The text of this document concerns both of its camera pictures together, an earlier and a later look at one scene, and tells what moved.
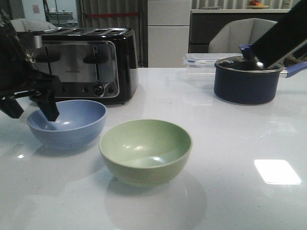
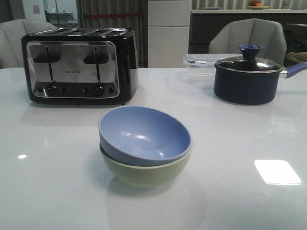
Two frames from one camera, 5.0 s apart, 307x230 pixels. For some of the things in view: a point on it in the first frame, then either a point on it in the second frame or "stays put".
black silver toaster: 95,65 stays put
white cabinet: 168,31 stays put
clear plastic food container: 201,68 stays put
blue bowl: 78,121 -> 140,136
